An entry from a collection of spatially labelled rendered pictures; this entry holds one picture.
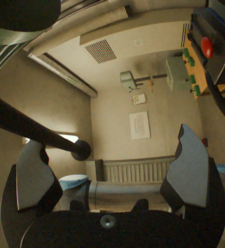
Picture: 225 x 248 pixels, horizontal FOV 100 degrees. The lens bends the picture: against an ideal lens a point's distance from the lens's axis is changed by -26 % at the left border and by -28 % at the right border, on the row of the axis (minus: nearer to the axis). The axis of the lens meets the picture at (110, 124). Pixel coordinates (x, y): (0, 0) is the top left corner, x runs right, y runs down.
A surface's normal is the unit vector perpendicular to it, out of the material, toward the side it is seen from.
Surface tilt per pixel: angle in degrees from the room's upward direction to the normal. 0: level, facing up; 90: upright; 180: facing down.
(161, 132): 90
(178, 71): 90
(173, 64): 90
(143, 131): 90
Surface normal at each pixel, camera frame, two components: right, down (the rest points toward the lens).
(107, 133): -0.35, -0.13
